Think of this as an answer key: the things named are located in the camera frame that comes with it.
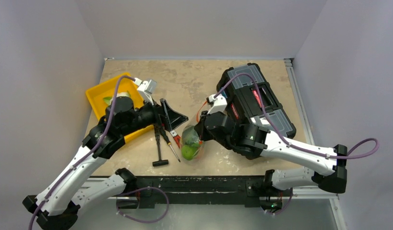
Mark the yellow plastic tray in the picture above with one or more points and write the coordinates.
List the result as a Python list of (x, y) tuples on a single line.
[(98, 98)]

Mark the black T-handle tool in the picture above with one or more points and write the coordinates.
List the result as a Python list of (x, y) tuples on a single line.
[(160, 161)]

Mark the black toolbox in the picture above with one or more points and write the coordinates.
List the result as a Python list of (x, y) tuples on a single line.
[(245, 97)]

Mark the clear zip top bag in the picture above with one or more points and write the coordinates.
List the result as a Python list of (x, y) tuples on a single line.
[(192, 122)]

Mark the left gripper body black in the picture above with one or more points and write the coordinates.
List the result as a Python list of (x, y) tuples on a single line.
[(145, 116)]

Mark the aluminium frame rail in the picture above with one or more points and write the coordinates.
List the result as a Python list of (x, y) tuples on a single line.
[(185, 83)]

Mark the red adjustable wrench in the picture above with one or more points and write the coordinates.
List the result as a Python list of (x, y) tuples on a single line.
[(176, 137)]

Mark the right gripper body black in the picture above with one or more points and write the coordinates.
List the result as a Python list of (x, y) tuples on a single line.
[(199, 131)]

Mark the black yellow screwdriver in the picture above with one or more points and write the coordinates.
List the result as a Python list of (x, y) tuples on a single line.
[(168, 142)]

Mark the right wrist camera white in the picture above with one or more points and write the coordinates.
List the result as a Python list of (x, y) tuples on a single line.
[(216, 103)]

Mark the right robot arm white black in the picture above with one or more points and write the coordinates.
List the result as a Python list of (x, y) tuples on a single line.
[(322, 166)]

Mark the white cauliflower toy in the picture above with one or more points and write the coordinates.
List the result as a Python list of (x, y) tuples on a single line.
[(109, 99)]

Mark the green pepper toy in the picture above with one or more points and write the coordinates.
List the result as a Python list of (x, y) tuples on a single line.
[(190, 137)]

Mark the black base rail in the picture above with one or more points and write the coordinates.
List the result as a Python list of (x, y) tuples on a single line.
[(249, 191)]

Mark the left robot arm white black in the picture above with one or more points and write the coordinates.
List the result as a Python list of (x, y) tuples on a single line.
[(60, 204)]

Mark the bright green cabbage toy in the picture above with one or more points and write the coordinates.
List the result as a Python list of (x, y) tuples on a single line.
[(189, 152)]

